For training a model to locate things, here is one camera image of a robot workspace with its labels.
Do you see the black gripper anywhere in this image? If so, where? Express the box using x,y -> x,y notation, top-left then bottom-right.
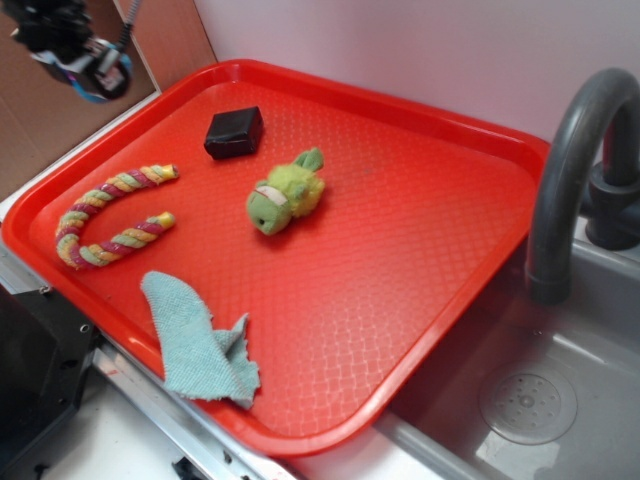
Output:
1,0 -> 131,98

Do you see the blue knitted ball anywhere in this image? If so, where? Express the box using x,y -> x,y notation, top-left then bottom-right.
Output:
66,49 -> 132,103

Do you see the brown cardboard panel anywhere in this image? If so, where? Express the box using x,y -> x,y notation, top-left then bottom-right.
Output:
1,1 -> 216,199

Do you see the black rectangular block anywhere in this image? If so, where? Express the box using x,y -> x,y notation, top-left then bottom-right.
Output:
204,106 -> 264,160

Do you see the green plush toy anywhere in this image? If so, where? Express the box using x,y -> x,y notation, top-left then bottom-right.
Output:
246,148 -> 326,236

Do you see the red plastic tray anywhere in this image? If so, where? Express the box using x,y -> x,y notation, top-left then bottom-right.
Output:
1,60 -> 548,457

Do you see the light blue cloth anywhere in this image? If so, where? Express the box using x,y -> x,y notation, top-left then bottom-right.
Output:
141,271 -> 261,409

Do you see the grey curved faucet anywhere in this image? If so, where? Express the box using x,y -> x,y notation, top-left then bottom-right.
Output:
525,68 -> 639,305

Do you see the grey sink basin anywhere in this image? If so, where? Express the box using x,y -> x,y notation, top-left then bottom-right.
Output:
378,242 -> 639,479

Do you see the round sink drain cover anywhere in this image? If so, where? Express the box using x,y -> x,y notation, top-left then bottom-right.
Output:
478,362 -> 578,445

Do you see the black coiled cable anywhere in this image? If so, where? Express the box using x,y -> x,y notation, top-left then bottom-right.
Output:
119,0 -> 144,49

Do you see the multicolour twisted rope toy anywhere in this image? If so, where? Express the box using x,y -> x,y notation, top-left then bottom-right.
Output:
55,164 -> 179,270

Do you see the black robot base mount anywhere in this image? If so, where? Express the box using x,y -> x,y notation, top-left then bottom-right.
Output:
1,288 -> 97,474

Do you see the dark faucet handle base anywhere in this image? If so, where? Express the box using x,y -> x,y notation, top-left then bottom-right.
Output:
585,162 -> 639,251

